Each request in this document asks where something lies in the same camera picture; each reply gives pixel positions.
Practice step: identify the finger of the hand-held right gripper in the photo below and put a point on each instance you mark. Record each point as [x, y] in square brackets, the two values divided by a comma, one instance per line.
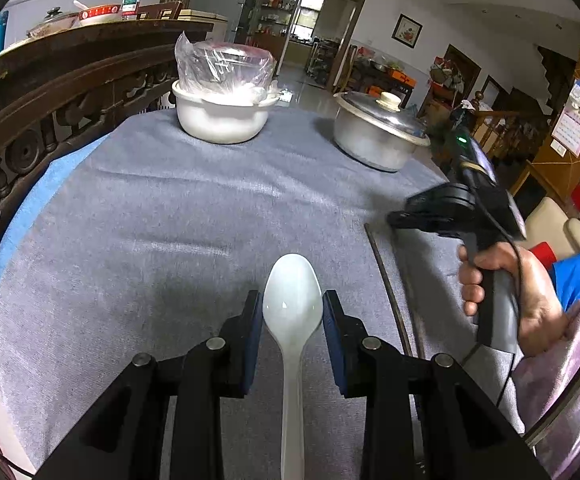
[414, 212]

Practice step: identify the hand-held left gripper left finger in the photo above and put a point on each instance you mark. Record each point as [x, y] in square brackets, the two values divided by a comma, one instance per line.
[252, 345]

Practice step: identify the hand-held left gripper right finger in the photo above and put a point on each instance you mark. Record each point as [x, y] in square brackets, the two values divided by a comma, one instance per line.
[332, 345]

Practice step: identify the white plastic spoon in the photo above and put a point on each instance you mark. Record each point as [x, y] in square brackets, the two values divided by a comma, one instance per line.
[290, 305]

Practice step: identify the dark metal chopstick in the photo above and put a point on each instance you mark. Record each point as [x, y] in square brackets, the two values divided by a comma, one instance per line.
[387, 285]
[413, 305]

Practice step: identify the person's right forearm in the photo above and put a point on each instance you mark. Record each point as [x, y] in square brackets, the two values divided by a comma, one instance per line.
[554, 395]

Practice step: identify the person's right hand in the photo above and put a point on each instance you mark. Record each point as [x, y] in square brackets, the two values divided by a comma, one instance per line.
[532, 300]

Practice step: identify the beige sofa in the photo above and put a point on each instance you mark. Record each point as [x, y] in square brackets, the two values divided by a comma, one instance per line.
[549, 220]

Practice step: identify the red child chair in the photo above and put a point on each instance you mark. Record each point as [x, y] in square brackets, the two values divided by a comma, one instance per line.
[544, 251]

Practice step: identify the metal cooking pot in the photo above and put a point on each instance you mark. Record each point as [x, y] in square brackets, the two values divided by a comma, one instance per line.
[369, 147]

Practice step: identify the metal pot lid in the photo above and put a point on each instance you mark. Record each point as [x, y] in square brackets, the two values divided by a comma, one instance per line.
[379, 115]

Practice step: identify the orange box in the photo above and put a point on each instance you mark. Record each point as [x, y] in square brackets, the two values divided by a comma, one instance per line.
[402, 77]

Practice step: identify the dark wooden side table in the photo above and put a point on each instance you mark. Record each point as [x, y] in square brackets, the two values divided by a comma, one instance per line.
[384, 80]

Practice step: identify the grey tablecloth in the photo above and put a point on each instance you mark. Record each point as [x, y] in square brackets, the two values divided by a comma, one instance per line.
[145, 235]

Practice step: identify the white ceramic pot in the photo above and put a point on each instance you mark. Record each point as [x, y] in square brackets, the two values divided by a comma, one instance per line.
[220, 122]

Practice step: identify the clear plastic bag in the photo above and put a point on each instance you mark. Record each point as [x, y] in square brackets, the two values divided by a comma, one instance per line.
[225, 67]

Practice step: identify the light blue tablecloth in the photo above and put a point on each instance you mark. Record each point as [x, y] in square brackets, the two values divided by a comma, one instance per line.
[45, 185]

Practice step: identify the white chest freezer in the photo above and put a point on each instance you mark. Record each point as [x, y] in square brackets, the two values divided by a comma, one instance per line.
[205, 19]

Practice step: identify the wooden dining chair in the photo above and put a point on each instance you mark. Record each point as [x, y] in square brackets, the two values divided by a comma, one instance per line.
[160, 10]

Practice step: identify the red and white bowl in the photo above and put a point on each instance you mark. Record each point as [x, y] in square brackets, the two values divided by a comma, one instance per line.
[100, 12]

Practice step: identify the glass-lidded bowl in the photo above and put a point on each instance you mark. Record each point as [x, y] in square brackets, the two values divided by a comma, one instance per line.
[52, 22]

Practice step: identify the pink wall calendar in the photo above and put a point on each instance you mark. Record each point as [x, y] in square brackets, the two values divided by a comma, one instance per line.
[577, 120]

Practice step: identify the framed wall picture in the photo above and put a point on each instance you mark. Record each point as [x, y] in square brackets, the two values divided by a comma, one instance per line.
[406, 31]

